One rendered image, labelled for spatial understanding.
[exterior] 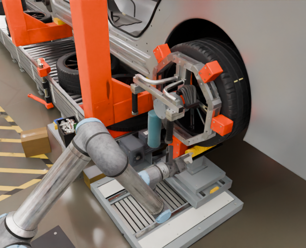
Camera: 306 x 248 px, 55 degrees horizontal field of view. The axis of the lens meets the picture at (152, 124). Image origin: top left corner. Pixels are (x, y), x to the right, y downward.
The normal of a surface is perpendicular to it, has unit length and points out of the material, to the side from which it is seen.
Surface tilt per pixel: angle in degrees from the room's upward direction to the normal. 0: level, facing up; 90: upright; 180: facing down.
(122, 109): 90
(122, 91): 90
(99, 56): 90
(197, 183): 0
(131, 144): 0
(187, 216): 0
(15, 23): 90
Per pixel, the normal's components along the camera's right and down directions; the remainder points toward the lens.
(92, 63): 0.59, 0.48
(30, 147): 0.37, 0.55
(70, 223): 0.03, -0.82
